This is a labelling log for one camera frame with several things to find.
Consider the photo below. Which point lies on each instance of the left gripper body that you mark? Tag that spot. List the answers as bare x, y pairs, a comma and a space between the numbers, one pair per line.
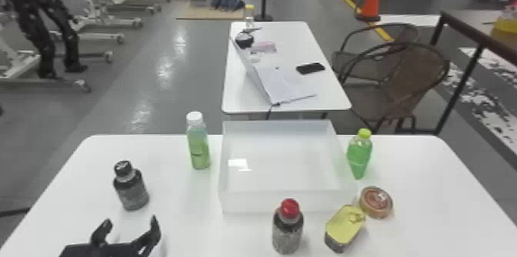
105, 251

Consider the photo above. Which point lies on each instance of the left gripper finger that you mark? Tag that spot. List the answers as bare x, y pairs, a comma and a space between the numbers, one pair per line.
150, 235
99, 234

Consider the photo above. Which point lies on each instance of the black bottle grey cap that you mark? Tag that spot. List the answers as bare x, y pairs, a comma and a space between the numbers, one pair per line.
131, 190

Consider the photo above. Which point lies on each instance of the green bottle white cap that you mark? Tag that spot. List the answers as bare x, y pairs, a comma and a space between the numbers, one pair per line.
198, 145

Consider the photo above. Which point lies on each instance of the black bottle red cap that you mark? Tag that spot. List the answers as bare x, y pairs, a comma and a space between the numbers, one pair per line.
287, 228

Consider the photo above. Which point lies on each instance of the clear box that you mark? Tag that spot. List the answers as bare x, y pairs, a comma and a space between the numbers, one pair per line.
282, 165

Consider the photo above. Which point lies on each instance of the yellow can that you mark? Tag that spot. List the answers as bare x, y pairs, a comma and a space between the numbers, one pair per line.
343, 228

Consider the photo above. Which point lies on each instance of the white laptop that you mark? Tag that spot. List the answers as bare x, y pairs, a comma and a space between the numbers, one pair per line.
278, 83

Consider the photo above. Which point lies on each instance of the round black object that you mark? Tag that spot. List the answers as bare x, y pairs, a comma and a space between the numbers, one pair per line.
244, 40

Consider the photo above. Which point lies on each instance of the white side table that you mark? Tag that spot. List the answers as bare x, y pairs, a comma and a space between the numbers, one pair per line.
323, 93

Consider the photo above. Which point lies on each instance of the round brown can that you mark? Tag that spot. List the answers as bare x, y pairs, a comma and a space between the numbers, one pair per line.
376, 202

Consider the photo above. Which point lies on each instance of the black phone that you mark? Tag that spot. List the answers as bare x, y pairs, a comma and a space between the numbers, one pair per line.
310, 68

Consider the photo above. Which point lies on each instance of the clear bottle yellow cap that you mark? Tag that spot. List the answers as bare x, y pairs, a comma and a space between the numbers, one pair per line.
249, 18

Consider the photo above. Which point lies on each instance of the dark side table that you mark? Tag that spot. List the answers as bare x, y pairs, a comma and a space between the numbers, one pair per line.
468, 28

